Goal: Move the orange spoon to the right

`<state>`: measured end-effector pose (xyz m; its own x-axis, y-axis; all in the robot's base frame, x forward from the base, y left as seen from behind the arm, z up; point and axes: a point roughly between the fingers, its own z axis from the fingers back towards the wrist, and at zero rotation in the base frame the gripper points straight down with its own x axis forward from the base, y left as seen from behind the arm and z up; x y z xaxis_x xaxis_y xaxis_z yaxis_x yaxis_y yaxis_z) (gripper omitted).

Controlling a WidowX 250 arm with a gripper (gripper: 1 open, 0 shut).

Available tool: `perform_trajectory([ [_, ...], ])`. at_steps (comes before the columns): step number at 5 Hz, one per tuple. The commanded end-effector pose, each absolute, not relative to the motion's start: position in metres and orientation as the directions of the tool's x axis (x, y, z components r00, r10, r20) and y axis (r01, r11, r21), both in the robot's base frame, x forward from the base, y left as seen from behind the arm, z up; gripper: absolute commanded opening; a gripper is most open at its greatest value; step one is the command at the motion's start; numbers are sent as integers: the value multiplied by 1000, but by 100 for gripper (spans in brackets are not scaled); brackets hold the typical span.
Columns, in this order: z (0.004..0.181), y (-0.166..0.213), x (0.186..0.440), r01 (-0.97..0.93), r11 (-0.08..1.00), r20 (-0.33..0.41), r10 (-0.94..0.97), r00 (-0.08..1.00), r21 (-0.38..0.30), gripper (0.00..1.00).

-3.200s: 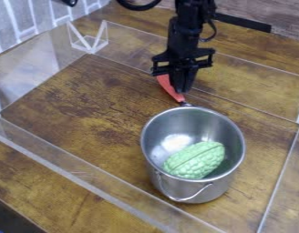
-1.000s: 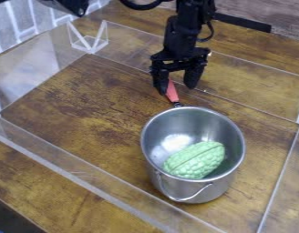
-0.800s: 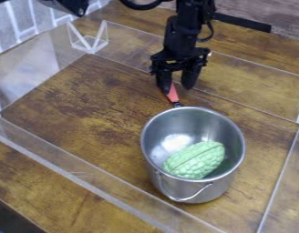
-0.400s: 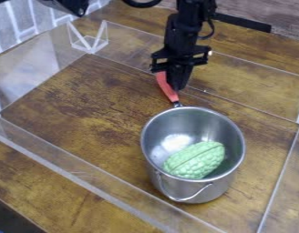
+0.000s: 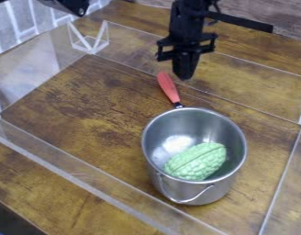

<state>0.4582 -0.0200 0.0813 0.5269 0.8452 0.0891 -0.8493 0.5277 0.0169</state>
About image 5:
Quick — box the black cable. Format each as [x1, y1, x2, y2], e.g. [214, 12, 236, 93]
[207, 0, 222, 27]

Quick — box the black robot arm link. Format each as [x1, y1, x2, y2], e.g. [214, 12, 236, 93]
[39, 0, 90, 17]

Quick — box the orange handled metal spoon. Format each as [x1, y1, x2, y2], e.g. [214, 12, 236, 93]
[158, 72, 183, 108]

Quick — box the clear acrylic corner bracket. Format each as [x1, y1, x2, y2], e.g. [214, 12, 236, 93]
[68, 21, 111, 54]

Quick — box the green bitter gourd toy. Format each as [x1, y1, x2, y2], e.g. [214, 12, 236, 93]
[164, 142, 227, 181]

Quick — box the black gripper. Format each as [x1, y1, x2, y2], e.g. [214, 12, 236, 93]
[158, 6, 219, 80]

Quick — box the stainless steel pot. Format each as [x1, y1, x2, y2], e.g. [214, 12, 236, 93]
[143, 107, 248, 206]

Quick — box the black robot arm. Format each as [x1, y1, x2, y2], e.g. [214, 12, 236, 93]
[158, 0, 220, 81]

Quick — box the black wall strip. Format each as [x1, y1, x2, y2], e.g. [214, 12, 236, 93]
[208, 12, 274, 33]

